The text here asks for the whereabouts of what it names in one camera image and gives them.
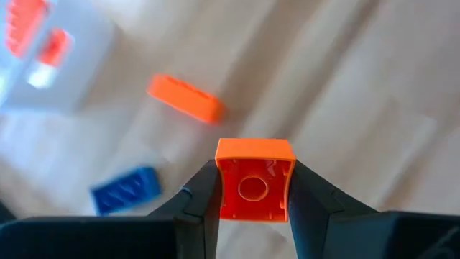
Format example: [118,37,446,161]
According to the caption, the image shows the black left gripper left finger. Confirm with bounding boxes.
[147,160,222,259]

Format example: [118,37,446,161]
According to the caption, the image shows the clear plastic bin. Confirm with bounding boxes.
[0,0,119,116]

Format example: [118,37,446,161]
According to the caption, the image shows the blue toy brick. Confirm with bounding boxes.
[89,165,163,217]

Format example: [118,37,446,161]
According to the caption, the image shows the small orange toy brick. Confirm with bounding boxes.
[214,138,297,223]

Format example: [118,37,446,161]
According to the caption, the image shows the red toy brick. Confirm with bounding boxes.
[37,28,75,69]
[5,0,50,58]

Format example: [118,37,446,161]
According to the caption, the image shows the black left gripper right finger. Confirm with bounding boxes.
[287,160,378,259]

